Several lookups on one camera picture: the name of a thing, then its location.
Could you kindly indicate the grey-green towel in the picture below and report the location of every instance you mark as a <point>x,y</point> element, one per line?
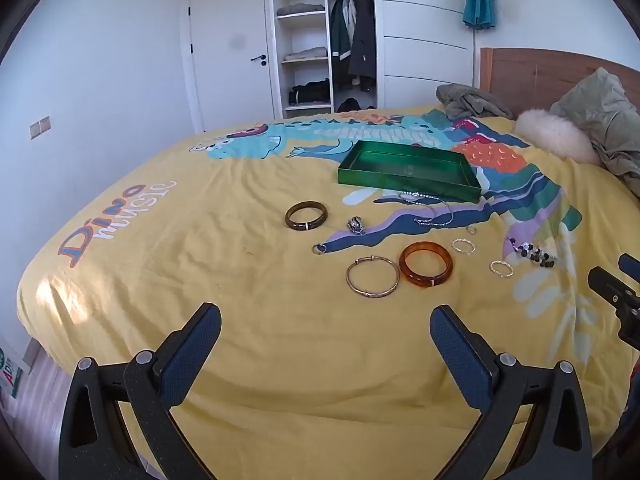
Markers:
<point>470,102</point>

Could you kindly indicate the amber bangle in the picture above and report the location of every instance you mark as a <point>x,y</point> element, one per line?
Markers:
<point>425,282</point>

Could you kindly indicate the white wardrobe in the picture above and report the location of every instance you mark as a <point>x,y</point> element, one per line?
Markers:
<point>420,20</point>

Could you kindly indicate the black hanging coat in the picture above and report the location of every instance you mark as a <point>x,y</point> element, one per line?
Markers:
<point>362,45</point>

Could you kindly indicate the twisted silver hoop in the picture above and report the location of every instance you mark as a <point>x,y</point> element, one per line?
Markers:
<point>500,274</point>
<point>453,246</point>

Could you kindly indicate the folded black clothes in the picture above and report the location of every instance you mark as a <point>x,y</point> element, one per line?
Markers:
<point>310,92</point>

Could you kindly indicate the green hanging jacket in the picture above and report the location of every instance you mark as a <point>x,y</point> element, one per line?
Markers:
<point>339,45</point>

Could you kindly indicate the white door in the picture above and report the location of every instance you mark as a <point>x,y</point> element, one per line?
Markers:
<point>225,50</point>

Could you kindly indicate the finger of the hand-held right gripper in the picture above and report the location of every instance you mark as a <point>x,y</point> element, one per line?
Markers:
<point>612,285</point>
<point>630,263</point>

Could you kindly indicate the folded grey clothes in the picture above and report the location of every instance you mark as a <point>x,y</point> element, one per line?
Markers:
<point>300,10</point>

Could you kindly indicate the black bag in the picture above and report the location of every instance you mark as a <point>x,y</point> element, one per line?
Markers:
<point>352,105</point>

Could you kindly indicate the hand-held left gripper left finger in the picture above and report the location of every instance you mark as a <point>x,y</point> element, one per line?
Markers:
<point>197,340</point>

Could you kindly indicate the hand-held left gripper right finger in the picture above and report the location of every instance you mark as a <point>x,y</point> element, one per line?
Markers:
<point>450,340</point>

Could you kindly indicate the wall light switch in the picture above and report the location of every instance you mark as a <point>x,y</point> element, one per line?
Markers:
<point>40,126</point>

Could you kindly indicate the green metal tray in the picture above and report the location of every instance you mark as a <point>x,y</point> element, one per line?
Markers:
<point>400,165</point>

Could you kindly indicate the yellow printed blanket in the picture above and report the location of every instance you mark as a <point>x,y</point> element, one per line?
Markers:
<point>225,260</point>

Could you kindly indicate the olive puffer jacket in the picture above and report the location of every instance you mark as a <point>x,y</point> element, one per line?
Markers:
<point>600,105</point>

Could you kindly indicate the thin silver bangle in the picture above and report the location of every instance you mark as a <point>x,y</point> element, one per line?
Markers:
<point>348,276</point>

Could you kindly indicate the dark brown bangle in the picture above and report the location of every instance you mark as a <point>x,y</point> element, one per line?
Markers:
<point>289,216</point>

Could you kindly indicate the folded light clothes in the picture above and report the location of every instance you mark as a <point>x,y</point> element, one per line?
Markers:
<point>307,54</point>

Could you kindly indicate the printed cardboard box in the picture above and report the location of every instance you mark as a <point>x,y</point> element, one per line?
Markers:
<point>10,372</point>

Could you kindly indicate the wooden headboard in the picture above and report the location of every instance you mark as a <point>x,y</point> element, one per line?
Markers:
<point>525,70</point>

